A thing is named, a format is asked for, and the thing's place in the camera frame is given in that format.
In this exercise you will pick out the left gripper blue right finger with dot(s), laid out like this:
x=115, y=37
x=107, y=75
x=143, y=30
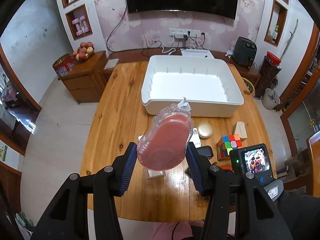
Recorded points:
x=198, y=169

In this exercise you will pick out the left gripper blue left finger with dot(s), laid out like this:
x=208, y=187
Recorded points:
x=128, y=162

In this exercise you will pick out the black wall charger plug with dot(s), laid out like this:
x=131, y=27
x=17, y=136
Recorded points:
x=205, y=151

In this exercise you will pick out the pink liquid clear bottle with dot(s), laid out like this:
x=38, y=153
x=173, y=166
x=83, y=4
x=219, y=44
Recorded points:
x=162, y=159

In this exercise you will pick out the white cube power adapter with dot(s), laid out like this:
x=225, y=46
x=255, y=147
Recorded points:
x=154, y=174

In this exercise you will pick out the white toy digital camera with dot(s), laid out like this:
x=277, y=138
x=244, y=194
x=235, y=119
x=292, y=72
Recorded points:
x=195, y=139

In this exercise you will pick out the multicolour Rubik's cube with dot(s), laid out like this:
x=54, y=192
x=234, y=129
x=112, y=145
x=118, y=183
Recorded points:
x=226, y=144

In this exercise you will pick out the gold round compact case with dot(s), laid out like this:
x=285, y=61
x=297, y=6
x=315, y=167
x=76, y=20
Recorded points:
x=204, y=130

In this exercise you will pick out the beige angular plastic box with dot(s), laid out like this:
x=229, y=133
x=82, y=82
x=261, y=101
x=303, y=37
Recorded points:
x=240, y=129

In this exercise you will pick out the orange round tape measure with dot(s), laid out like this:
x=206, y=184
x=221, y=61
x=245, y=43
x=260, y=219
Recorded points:
x=228, y=169

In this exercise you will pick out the wooden side cabinet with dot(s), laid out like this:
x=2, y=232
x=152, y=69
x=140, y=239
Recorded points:
x=84, y=82

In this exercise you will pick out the large white plastic bin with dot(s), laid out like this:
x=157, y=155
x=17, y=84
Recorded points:
x=207, y=84

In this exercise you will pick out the small white waste bucket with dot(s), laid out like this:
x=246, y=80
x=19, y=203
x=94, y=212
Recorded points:
x=270, y=99

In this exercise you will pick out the yellow rim trash bin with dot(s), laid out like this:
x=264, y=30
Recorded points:
x=250, y=90

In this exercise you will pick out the red gift tin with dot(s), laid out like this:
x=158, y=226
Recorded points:
x=64, y=65

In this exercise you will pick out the bowl of apples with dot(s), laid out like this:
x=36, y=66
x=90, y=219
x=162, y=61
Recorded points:
x=84, y=52

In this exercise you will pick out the white router box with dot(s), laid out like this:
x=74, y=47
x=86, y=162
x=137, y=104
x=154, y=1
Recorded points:
x=197, y=53

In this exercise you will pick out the dark tall cylinder red lid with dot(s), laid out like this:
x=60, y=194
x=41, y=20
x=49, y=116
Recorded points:
x=268, y=71

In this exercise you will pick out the black air fryer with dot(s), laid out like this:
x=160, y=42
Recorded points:
x=244, y=52

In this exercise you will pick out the pink dumbbells on shelf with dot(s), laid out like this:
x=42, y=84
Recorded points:
x=81, y=25

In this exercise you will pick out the white wall power strip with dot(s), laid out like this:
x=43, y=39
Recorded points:
x=185, y=33

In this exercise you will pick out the sword on wall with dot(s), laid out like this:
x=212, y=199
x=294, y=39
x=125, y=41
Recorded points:
x=292, y=33

